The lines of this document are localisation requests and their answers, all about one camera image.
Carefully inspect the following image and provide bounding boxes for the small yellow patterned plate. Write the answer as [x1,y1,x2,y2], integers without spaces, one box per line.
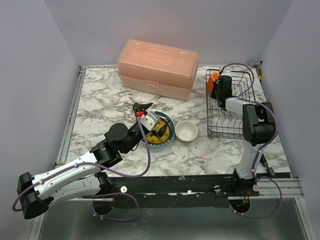
[146,117,171,145]

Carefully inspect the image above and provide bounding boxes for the large teal rimmed plate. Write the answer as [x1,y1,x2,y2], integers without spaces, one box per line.
[147,111,175,149]

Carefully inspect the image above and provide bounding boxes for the orange mug black handle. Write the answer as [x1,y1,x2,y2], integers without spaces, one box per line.
[207,72,220,93]

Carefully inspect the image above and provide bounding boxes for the white floral bowl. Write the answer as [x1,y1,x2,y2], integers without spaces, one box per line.
[175,120,199,143]

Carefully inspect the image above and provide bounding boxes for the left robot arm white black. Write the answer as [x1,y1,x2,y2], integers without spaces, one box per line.
[12,103,172,220]

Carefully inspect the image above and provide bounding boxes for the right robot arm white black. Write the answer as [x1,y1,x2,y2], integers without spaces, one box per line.
[211,74,278,187]

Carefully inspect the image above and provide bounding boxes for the yellow black tool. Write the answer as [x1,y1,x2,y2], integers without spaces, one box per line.
[257,60,263,82]

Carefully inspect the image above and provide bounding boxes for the pink translucent storage box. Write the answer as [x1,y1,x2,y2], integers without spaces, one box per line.
[117,39,198,101]

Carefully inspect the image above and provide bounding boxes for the black bolt at edge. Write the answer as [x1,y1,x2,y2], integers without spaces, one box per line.
[260,154,276,177]

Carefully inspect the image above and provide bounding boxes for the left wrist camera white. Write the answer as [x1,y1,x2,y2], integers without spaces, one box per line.
[140,111,161,132]

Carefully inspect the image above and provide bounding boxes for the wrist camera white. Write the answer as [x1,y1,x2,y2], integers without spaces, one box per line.
[220,69,232,77]
[140,111,161,132]

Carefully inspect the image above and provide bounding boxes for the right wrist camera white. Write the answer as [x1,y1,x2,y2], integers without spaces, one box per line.
[220,69,232,77]

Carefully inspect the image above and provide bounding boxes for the black front mounting rail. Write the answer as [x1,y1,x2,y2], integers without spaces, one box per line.
[93,172,259,211]

